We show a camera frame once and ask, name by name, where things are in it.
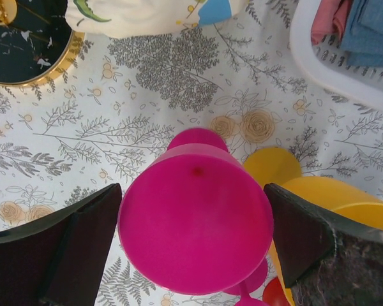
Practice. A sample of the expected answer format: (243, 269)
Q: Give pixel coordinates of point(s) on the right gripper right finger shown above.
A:
(327, 257)

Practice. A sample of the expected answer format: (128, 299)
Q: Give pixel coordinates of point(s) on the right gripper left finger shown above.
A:
(59, 259)

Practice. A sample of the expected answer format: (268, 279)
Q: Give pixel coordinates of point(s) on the magenta wine glass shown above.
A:
(195, 221)
(249, 285)

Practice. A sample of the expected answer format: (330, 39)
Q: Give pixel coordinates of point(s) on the gold wine glass rack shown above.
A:
(36, 43)

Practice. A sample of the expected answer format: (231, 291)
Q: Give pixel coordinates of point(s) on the red wine glass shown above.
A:
(273, 294)

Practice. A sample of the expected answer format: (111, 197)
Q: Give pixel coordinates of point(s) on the white plastic basket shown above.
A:
(326, 65)

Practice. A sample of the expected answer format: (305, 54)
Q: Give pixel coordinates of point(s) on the blue folded towel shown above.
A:
(362, 38)

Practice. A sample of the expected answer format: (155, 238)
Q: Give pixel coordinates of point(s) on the pink folded cloth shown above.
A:
(331, 18)

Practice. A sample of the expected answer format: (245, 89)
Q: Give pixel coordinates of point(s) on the dinosaur print cloth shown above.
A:
(128, 18)

